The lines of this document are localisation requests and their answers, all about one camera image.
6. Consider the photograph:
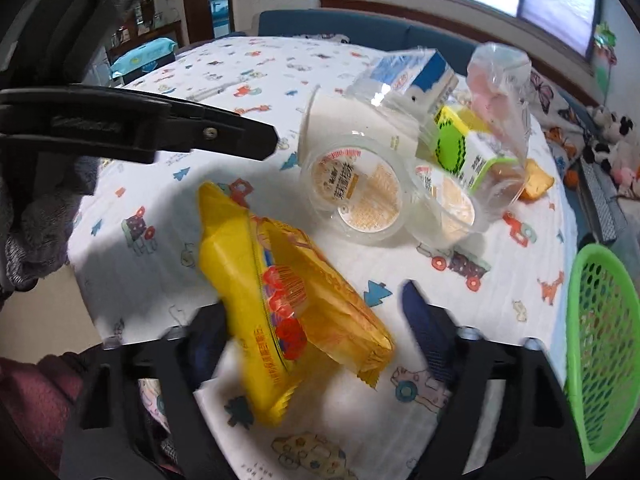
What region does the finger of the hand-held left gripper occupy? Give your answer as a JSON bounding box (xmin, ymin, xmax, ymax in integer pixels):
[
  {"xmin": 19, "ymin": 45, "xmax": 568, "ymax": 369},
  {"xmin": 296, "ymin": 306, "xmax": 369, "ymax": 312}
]
[{"xmin": 150, "ymin": 100, "xmax": 279, "ymax": 163}]

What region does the crumpled clear plastic bag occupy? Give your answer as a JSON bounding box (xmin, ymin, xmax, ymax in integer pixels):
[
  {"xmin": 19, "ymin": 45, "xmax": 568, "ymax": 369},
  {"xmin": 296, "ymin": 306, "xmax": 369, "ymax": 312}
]
[{"xmin": 465, "ymin": 42, "xmax": 534, "ymax": 171}]

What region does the blue checked cloth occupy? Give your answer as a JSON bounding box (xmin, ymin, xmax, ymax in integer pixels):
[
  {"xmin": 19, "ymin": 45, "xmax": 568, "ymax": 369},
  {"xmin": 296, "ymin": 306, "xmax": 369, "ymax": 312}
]
[{"xmin": 580, "ymin": 157, "xmax": 619, "ymax": 246}]

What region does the orange peel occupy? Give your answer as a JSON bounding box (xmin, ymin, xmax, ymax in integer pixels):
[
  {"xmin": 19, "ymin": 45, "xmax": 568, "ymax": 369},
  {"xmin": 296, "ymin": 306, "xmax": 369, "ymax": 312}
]
[{"xmin": 517, "ymin": 159, "xmax": 555, "ymax": 202}]

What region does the yellow snack packet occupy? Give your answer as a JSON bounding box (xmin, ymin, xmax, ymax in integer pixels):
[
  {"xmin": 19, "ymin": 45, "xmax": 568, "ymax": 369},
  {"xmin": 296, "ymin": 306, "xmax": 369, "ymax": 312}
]
[{"xmin": 197, "ymin": 182, "xmax": 396, "ymax": 428}]

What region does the cow plush toy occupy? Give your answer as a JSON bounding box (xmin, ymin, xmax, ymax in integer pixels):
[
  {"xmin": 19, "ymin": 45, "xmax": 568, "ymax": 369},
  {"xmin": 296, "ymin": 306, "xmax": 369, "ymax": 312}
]
[{"xmin": 586, "ymin": 104, "xmax": 640, "ymax": 171}]

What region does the green hanging decoration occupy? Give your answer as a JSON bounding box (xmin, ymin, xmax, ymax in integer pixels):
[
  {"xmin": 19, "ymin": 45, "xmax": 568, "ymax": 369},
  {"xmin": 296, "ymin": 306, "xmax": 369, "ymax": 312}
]
[{"xmin": 594, "ymin": 22, "xmax": 619, "ymax": 92}]

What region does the butterfly print pillow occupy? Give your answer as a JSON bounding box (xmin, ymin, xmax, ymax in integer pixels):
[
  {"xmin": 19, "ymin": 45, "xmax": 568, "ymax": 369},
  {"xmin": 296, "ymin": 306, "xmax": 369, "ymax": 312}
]
[{"xmin": 527, "ymin": 67, "xmax": 587, "ymax": 161}]

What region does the brown wooden door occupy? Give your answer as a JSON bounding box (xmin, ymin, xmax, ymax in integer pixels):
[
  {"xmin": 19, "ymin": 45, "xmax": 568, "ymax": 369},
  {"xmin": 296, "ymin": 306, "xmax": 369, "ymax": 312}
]
[{"xmin": 180, "ymin": 0, "xmax": 236, "ymax": 43}]

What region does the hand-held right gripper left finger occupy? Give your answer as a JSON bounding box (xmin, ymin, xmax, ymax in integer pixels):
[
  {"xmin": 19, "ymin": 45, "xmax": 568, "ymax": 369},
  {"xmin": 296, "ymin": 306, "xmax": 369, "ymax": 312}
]
[{"xmin": 60, "ymin": 304, "xmax": 236, "ymax": 480}]

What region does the clear labelled plastic cup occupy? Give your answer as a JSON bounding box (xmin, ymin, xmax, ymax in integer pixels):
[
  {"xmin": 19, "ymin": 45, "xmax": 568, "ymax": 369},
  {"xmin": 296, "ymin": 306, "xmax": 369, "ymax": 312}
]
[
  {"xmin": 405, "ymin": 157, "xmax": 531, "ymax": 249},
  {"xmin": 297, "ymin": 85, "xmax": 423, "ymax": 246}
]

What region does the blue white milk carton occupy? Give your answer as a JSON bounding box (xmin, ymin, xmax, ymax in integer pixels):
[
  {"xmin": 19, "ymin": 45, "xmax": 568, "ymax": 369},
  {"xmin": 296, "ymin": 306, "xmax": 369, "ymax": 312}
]
[{"xmin": 347, "ymin": 47, "xmax": 459, "ymax": 117}]

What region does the pink plush toy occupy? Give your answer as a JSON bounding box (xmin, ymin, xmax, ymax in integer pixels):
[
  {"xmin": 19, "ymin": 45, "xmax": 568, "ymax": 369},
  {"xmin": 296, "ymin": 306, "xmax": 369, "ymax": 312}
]
[{"xmin": 614, "ymin": 161, "xmax": 640, "ymax": 197}]

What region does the blue sofa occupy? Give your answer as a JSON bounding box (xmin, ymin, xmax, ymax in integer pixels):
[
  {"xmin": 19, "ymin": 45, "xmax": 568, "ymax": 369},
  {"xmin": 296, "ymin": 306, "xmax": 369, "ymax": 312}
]
[{"xmin": 215, "ymin": 9, "xmax": 640, "ymax": 261}]

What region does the green plastic basket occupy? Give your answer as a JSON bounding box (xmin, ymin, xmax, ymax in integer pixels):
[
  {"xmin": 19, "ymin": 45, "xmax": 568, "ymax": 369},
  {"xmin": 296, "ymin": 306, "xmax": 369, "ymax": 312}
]
[{"xmin": 565, "ymin": 244, "xmax": 640, "ymax": 468}]

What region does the person's maroon clothing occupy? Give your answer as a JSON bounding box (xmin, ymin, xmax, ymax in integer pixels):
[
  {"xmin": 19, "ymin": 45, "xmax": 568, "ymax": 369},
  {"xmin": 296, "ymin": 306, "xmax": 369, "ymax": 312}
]
[{"xmin": 0, "ymin": 347, "xmax": 106, "ymax": 480}]

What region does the turquoise packet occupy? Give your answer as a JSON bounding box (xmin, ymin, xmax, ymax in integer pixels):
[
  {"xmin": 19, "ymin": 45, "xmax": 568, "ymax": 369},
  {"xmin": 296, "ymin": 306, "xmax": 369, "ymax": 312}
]
[{"xmin": 110, "ymin": 37, "xmax": 179, "ymax": 81}]

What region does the green yellow drink carton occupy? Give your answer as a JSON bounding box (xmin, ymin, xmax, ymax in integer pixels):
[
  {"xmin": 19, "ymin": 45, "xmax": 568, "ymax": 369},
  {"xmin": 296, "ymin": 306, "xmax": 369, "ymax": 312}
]
[{"xmin": 417, "ymin": 105, "xmax": 526, "ymax": 196}]

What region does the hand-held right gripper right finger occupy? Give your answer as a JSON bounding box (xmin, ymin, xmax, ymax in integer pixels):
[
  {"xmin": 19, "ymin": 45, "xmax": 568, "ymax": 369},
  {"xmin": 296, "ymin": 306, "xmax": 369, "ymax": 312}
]
[{"xmin": 402, "ymin": 281, "xmax": 587, "ymax": 480}]

